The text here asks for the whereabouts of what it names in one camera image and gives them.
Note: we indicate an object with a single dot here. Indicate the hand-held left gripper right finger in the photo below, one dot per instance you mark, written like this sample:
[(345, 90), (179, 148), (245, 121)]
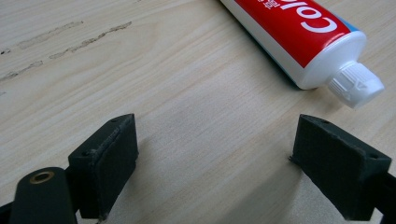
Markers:
[(336, 168)]

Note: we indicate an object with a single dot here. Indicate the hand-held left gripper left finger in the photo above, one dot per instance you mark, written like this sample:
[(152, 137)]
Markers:
[(106, 168)]

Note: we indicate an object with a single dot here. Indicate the red and white toothpaste tube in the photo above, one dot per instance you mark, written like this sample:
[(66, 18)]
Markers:
[(306, 40)]

